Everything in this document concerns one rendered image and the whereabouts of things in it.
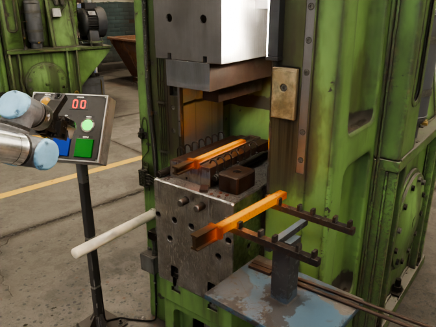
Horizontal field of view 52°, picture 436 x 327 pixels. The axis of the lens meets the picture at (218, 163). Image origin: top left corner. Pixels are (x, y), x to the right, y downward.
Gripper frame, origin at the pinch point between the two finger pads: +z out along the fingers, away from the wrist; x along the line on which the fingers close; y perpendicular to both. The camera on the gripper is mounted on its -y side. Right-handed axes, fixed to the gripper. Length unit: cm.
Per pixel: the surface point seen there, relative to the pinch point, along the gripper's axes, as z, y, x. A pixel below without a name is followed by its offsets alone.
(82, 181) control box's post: 29.9, 17.4, -8.5
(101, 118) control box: 11.1, -6.8, 5.5
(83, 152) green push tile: 10.4, 7.6, 0.3
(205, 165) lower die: 8, 9, 51
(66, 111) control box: 11.1, -8.7, -10.3
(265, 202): -11, 23, 76
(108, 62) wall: 746, -322, -373
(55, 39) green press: 352, -196, -249
